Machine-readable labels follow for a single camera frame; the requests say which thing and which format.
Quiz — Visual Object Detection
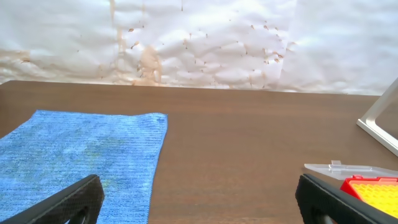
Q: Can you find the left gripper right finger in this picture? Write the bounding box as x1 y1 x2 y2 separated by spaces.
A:
295 173 398 224

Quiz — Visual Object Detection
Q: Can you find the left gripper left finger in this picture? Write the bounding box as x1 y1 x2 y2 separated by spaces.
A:
0 174 105 224

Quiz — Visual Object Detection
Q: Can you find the blue cloth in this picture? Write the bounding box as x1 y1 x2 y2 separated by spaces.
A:
0 109 169 224

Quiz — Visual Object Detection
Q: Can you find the red and yellow tip box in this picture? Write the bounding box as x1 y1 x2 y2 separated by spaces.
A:
303 160 398 218

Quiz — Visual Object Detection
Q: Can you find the white and blue stand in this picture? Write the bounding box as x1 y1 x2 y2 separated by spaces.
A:
356 77 398 157

